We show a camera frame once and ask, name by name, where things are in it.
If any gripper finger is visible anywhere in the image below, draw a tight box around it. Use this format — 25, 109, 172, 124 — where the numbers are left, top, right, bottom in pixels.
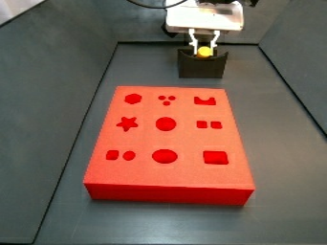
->
209, 30, 221, 56
188, 29, 197, 56

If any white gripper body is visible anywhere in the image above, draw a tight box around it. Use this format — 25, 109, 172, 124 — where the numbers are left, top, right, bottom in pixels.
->
164, 0, 244, 33

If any yellow oval cylinder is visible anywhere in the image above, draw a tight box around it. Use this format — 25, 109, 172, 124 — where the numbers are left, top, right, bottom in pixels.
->
196, 46, 212, 58

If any dark grey cradle fixture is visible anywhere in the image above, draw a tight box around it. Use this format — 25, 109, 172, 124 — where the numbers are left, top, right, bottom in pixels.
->
177, 49, 228, 78

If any red foam shape board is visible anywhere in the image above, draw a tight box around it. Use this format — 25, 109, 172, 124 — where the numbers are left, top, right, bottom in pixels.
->
82, 86, 254, 206

